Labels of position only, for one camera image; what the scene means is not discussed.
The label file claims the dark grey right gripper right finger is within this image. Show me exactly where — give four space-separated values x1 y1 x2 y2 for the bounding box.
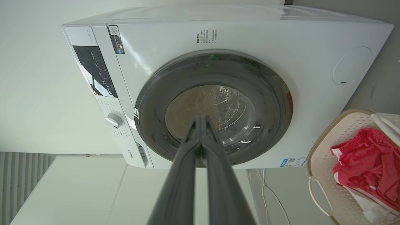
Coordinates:
201 115 257 225

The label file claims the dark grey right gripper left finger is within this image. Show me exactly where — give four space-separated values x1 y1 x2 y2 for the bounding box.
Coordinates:
147 116 202 225

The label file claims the round dark washing machine door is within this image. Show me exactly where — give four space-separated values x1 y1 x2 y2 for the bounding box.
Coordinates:
134 52 293 166

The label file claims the white front-load washing machine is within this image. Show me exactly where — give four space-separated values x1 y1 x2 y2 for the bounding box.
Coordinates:
62 5 394 169

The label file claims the blue and white energy sticker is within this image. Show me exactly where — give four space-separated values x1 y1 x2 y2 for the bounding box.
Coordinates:
280 157 308 168

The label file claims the white round control knob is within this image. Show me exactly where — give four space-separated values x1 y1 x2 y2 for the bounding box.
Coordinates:
105 113 123 129

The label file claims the white cabinet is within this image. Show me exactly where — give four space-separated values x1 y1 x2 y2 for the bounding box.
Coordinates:
9 155 260 225

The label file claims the beige perforated laundry basket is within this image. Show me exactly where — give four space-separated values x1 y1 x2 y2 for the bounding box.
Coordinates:
307 108 400 225

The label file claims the black control display panel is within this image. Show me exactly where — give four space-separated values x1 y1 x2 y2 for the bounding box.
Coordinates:
73 46 118 98

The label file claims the red and white garment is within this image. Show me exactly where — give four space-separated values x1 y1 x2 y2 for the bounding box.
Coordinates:
330 127 400 224

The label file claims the white slatted panel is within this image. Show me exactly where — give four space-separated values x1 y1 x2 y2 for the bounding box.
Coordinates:
0 152 53 225

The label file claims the black QR code sticker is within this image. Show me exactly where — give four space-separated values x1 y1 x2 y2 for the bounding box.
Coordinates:
108 25 125 55

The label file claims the thin white cable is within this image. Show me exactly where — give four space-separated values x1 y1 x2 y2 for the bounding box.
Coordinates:
258 169 292 225

